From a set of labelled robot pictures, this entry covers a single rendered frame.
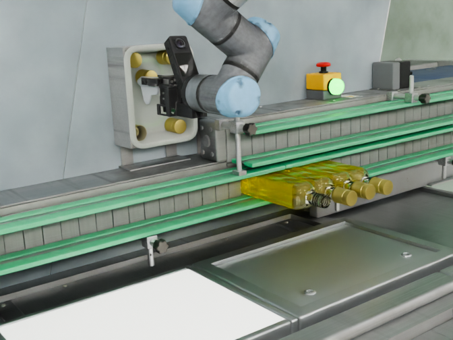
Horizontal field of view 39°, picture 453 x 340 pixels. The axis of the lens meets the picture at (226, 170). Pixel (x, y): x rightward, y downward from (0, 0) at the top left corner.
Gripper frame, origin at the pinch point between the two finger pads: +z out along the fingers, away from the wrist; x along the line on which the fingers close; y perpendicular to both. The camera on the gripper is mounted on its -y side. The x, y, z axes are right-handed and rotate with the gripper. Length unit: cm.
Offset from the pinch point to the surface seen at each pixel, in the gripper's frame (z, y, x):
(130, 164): 4.8, 20.0, -3.8
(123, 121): 0.4, 9.0, -7.1
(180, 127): -0.9, 11.9, 6.9
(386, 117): -7, 16, 72
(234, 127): -15.5, 11.1, 11.7
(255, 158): -11.3, 20.0, 20.8
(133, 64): -0.9, -3.2, -4.2
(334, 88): -4, 7, 54
